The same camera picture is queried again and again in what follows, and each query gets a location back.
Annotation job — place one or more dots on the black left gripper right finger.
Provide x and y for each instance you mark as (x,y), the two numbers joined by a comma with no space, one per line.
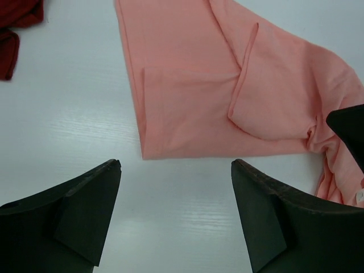
(288,230)

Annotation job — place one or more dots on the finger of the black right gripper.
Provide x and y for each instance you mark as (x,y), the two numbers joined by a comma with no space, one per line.
(347,124)

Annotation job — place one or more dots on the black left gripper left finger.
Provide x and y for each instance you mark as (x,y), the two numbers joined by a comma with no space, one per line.
(63,228)

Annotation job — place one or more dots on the pink t shirt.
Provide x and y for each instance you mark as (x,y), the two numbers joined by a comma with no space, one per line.
(214,79)

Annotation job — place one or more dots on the dark red t shirt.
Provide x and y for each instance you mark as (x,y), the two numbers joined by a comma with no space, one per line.
(16,14)

